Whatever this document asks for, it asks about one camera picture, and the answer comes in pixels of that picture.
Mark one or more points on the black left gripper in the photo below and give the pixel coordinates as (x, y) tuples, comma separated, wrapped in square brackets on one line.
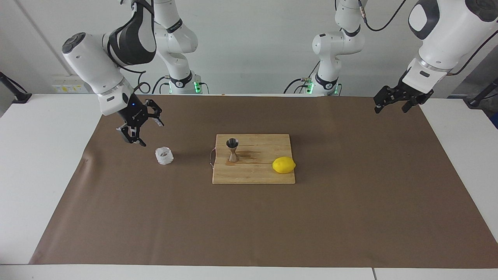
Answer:
[(416, 93)]

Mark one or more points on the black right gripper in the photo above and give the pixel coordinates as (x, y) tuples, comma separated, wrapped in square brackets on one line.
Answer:
[(133, 114)]

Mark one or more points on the small clear glass cup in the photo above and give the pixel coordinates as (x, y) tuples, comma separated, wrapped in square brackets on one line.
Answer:
[(160, 159)]

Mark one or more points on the steel double jigger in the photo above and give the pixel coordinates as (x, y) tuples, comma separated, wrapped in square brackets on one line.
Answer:
[(232, 144)]

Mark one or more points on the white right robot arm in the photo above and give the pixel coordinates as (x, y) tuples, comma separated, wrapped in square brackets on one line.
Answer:
[(89, 62)]

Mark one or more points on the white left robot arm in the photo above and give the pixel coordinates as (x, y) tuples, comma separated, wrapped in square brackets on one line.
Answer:
[(447, 35)]

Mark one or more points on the black clamp stand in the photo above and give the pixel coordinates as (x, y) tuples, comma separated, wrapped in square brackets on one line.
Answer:
[(19, 97), (476, 102)]

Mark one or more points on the grey slanted panel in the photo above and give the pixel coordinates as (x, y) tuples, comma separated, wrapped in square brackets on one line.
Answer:
[(482, 83)]

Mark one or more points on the blue object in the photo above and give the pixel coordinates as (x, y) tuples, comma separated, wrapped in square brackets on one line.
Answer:
[(495, 120)]

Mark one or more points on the wooden cutting board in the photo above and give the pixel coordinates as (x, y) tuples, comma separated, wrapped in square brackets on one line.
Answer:
[(256, 173)]

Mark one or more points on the yellow lemon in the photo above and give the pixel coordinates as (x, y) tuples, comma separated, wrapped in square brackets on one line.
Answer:
[(283, 165)]

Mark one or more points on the brown paper table mat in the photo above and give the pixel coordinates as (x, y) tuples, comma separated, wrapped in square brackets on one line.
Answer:
[(249, 225)]

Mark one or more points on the white wall socket box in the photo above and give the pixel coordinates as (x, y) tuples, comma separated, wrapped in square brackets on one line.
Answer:
[(70, 83)]

